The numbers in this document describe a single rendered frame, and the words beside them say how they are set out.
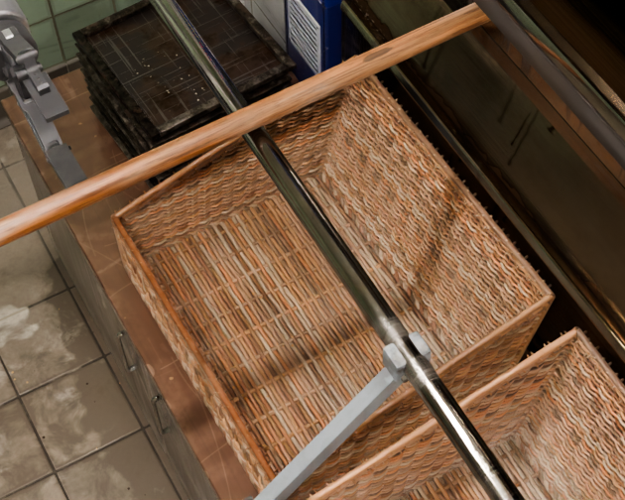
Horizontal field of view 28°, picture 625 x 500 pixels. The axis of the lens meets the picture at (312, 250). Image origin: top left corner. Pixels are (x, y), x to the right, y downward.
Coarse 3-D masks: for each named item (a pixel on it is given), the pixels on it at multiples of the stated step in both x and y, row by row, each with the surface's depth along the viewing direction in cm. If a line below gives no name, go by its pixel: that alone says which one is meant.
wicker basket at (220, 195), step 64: (320, 128) 214; (384, 128) 203; (192, 192) 208; (256, 192) 218; (320, 192) 222; (448, 192) 193; (128, 256) 204; (192, 256) 215; (256, 256) 215; (320, 256) 214; (384, 256) 214; (448, 256) 197; (512, 256) 184; (192, 320) 208; (256, 320) 207; (448, 320) 203; (512, 320) 178; (256, 384) 201; (320, 384) 201; (448, 384) 182; (256, 448) 179
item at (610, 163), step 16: (464, 0) 170; (496, 32) 165; (512, 48) 163; (528, 64) 161; (544, 80) 160; (560, 112) 159; (576, 128) 157; (592, 144) 155; (608, 160) 153; (624, 176) 152
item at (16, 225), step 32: (416, 32) 159; (448, 32) 160; (352, 64) 156; (384, 64) 158; (288, 96) 154; (320, 96) 155; (224, 128) 151; (256, 128) 153; (160, 160) 149; (64, 192) 146; (96, 192) 147; (0, 224) 144; (32, 224) 145
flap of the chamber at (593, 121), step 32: (480, 0) 134; (544, 0) 133; (576, 0) 134; (608, 0) 135; (512, 32) 131; (576, 32) 131; (608, 32) 132; (544, 64) 128; (608, 64) 128; (576, 96) 125; (608, 128) 122
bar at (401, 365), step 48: (192, 48) 163; (240, 96) 158; (288, 192) 150; (336, 240) 145; (384, 336) 139; (384, 384) 140; (432, 384) 134; (336, 432) 143; (288, 480) 147; (480, 480) 129
